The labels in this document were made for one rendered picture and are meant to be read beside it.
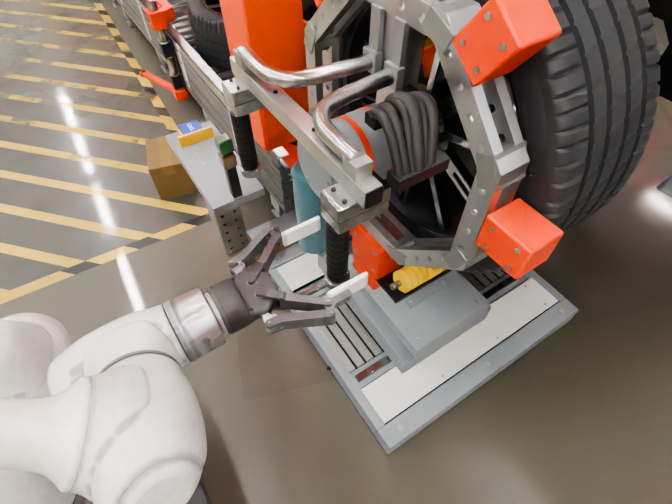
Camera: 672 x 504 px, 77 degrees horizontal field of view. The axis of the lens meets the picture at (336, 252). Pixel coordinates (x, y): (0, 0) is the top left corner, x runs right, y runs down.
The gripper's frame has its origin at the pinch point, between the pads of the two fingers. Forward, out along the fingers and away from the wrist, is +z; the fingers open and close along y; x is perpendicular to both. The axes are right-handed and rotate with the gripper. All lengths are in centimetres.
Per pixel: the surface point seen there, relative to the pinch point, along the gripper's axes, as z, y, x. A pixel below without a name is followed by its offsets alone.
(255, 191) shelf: 9, -59, -38
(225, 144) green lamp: 3, -59, -18
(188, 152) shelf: -2, -88, -38
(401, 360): 23, 1, -67
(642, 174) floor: 185, -15, -83
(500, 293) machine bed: 73, -2, -76
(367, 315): 23, -17, -66
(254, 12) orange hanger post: 19, -65, 9
